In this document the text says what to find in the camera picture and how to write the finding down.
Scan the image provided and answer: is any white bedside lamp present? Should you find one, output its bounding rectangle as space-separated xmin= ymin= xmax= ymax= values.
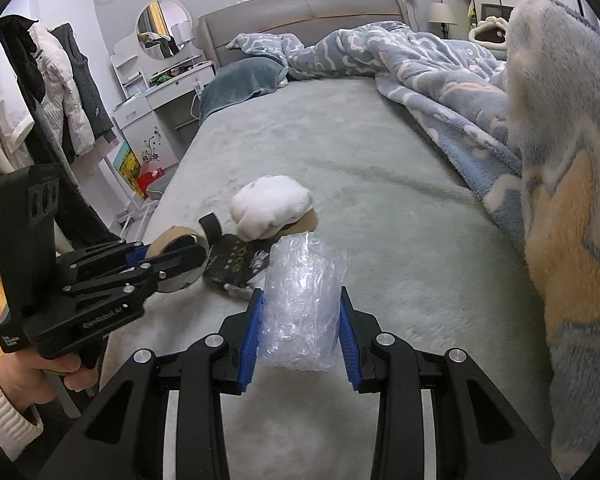
xmin=428 ymin=2 xmax=457 ymax=39

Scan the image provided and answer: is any grey-green bed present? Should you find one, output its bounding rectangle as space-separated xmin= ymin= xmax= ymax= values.
xmin=99 ymin=77 xmax=556 ymax=480

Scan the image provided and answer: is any black curved plastic piece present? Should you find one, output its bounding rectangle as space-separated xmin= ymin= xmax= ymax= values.
xmin=198 ymin=212 xmax=223 ymax=246

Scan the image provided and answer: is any cream plush pet bed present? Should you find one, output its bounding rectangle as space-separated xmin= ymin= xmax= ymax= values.
xmin=468 ymin=16 xmax=508 ymax=51

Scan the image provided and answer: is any dark grey hanging coat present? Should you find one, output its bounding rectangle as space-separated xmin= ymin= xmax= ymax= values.
xmin=50 ymin=23 xmax=116 ymax=143

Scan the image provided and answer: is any white dressing table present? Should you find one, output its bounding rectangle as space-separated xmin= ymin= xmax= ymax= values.
xmin=110 ymin=34 xmax=215 ymax=169

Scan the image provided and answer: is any red box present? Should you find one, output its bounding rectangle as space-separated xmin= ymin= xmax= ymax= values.
xmin=135 ymin=168 xmax=164 ymax=198

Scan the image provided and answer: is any clear bubble wrap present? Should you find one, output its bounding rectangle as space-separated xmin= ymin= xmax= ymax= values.
xmin=258 ymin=232 xmax=347 ymax=372

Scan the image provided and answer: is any round wall mirror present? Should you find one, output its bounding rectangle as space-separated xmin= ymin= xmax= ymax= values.
xmin=135 ymin=0 xmax=189 ymax=61

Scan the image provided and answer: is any grey cushioned stool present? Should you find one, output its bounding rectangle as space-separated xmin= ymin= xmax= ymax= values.
xmin=146 ymin=165 xmax=178 ymax=200

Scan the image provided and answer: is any white tissue wad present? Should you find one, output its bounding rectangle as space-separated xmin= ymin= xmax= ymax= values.
xmin=230 ymin=176 xmax=313 ymax=242

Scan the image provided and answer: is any grey padded headboard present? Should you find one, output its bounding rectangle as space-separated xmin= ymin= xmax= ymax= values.
xmin=195 ymin=0 xmax=410 ymax=67

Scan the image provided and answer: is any white jacket on rack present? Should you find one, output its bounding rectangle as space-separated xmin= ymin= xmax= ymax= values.
xmin=0 ymin=14 xmax=95 ymax=172

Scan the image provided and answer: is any dark blue-grey pillow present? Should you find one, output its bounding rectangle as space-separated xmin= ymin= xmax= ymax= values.
xmin=199 ymin=58 xmax=287 ymax=122

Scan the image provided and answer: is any blue cloud pattern blanket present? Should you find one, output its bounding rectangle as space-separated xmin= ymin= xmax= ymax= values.
xmin=230 ymin=0 xmax=600 ymax=479

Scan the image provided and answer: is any brown tape roll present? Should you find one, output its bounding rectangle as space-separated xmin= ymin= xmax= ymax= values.
xmin=144 ymin=226 xmax=210 ymax=294

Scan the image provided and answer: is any black hanging garment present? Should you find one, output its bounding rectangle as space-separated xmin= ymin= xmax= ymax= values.
xmin=0 ymin=14 xmax=45 ymax=106

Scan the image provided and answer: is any left hand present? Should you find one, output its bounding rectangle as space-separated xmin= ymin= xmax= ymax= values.
xmin=0 ymin=348 xmax=98 ymax=412

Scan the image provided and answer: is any black printed snack wrapper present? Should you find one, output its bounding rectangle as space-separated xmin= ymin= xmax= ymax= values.
xmin=204 ymin=234 xmax=274 ymax=300

